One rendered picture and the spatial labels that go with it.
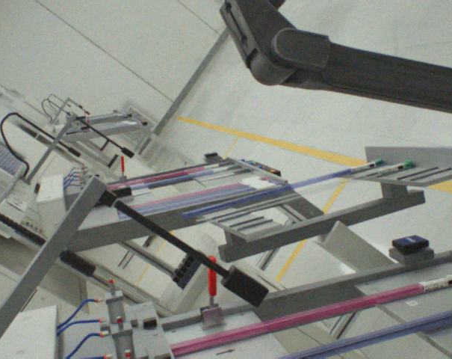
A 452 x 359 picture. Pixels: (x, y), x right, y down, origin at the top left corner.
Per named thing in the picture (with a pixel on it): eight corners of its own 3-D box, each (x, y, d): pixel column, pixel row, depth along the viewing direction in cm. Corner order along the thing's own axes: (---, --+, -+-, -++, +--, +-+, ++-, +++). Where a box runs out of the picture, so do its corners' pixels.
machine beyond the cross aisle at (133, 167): (190, 154, 606) (33, 43, 548) (208, 164, 528) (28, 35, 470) (116, 259, 602) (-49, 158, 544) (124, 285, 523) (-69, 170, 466)
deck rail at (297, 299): (450, 283, 103) (447, 250, 102) (457, 286, 101) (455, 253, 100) (45, 385, 86) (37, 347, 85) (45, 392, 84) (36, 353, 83)
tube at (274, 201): (407, 166, 127) (406, 161, 127) (412, 167, 126) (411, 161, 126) (196, 225, 112) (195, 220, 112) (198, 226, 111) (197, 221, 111)
